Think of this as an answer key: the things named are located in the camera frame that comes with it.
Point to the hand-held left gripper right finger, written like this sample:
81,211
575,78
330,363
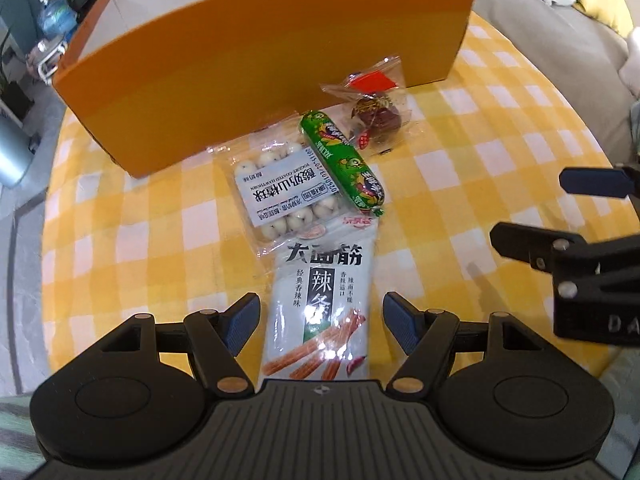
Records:
402,322

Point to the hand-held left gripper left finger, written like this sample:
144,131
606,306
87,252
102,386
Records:
240,325

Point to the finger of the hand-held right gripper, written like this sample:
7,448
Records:
595,182
540,245

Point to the white spicy strip packet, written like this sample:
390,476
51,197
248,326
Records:
320,300

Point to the clear packet of white balls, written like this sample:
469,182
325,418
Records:
280,190

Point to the green sausage stick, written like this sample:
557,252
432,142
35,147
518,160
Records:
345,160

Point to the clear brown cake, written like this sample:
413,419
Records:
375,110

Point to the orange cardboard box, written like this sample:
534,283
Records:
250,60

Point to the teal striped cloth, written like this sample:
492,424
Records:
620,410

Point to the yellow checked tablecloth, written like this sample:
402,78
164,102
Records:
150,240

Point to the beige sofa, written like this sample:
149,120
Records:
550,25

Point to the silver pedal trash can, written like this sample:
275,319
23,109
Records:
15,150

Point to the small white rolling stool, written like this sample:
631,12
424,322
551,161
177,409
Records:
45,60

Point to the blue water jug with pump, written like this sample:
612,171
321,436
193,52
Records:
55,15

